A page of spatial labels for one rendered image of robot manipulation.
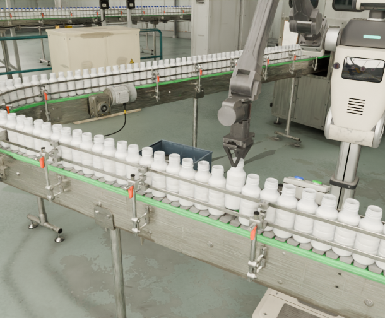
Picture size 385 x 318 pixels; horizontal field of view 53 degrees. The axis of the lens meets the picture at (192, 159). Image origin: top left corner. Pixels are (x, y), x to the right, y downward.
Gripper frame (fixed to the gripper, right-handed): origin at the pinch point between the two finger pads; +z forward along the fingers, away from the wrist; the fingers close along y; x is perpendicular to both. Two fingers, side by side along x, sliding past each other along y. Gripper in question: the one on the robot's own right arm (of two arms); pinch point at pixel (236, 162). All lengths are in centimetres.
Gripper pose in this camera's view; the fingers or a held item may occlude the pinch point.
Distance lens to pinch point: 121.7
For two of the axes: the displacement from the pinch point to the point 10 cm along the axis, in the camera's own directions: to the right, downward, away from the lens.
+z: -0.4, 9.3, 3.7
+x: 8.6, 2.2, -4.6
